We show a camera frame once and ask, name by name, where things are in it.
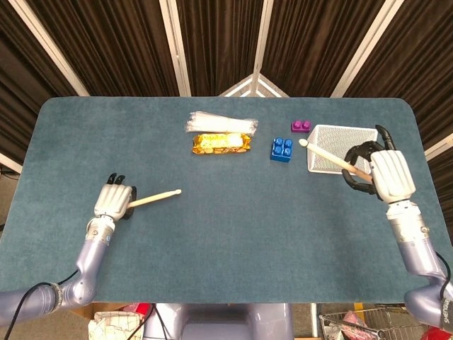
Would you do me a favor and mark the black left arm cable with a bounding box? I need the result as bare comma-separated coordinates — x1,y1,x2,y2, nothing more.
2,268,81,340

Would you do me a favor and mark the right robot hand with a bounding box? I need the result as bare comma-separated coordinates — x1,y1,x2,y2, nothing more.
341,124,417,205

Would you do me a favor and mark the teal felt table mat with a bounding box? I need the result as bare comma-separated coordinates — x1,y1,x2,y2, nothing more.
0,97,453,305

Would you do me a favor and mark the pink package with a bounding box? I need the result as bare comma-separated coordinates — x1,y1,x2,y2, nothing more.
341,310,369,331

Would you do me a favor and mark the white forked frame post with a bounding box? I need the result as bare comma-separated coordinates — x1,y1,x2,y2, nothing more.
218,0,287,98

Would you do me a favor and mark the metal wire basket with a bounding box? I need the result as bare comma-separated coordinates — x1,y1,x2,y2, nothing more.
318,306,431,340

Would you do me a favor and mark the blue building block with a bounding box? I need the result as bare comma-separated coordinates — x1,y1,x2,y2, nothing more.
270,136,294,164

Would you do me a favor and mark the purple building block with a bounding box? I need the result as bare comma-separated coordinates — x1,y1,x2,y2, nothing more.
291,119,312,135

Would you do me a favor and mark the white metal frame bar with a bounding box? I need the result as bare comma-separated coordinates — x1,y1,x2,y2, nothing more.
423,136,453,162
0,152,23,174

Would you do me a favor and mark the cardboard box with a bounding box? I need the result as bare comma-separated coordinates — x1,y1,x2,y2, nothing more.
70,302,125,322

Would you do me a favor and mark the white checked cloth bag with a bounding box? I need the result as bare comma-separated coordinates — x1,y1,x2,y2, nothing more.
88,310,144,340

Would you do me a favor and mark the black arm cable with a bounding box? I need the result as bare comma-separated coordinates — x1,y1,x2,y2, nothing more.
2,268,81,340
434,250,453,302

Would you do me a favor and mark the red package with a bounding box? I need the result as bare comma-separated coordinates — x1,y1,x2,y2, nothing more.
122,302,154,319

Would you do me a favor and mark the black torso cable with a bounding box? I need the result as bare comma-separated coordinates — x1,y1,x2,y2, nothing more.
134,303,168,340

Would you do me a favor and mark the gold foil snack package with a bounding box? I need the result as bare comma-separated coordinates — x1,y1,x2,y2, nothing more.
192,132,253,156

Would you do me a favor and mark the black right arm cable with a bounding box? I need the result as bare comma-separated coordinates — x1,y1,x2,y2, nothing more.
434,250,453,302

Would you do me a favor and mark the clear bag of cable ties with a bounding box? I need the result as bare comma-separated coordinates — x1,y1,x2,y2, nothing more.
185,110,259,136

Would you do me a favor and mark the white mesh basket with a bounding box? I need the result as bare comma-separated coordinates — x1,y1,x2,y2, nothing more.
306,123,379,176

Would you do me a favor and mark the dark brown pleated curtain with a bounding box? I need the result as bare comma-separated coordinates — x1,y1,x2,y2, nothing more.
0,0,453,185

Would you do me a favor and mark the white metal frame post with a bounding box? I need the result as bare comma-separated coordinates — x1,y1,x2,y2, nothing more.
8,0,90,97
159,0,193,97
331,0,396,98

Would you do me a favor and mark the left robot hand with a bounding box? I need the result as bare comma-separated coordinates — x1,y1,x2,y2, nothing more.
93,172,138,221

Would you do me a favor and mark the lavender robot torso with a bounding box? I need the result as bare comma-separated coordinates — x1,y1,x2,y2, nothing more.
144,303,294,340

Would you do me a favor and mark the wooden drumstick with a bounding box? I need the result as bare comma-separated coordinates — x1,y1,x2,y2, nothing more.
127,188,183,208
299,138,375,183

